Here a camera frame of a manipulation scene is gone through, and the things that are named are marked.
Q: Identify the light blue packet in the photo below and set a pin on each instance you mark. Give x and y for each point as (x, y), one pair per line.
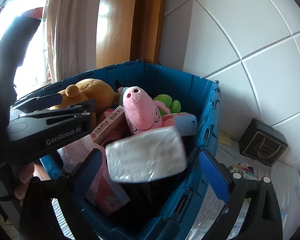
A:
(186, 125)

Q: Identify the long pink-white medicine box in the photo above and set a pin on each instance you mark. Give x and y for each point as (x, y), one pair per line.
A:
(107, 127)

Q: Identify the pink tissue pack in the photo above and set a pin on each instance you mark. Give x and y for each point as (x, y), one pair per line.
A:
(110, 195)

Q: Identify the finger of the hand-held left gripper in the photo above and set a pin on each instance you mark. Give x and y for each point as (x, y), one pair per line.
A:
(77, 106)
(48, 99)

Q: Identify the person's left hand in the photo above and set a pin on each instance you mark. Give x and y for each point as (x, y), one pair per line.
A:
(25, 175)

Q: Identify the light blue bed sheet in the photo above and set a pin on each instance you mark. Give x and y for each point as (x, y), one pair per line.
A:
(285, 192)

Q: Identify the wooden headboard frame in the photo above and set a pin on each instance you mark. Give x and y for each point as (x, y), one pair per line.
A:
(120, 17)

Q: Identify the green plush toy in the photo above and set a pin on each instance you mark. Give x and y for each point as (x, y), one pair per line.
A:
(165, 100)

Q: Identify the white tissue pack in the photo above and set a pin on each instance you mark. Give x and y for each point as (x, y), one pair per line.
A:
(147, 155)

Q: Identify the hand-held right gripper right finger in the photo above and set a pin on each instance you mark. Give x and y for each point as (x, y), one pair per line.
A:
(213, 177)

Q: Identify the black gift box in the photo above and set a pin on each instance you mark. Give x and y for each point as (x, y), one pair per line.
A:
(262, 145)

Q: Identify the pink pig plush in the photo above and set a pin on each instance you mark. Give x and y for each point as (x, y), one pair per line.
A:
(140, 107)

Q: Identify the blue plastic crate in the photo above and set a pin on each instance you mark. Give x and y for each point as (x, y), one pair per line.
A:
(165, 80)

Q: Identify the person's left forearm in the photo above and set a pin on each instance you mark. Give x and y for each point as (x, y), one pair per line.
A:
(7, 60)

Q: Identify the window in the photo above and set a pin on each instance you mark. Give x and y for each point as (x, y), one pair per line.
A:
(37, 55)

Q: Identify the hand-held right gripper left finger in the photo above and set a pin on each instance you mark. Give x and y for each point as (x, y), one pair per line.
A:
(90, 177)

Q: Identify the white curtain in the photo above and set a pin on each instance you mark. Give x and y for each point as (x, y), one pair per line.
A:
(70, 30)

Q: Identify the brown teddy bear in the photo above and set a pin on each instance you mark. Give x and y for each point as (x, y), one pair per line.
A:
(95, 90)

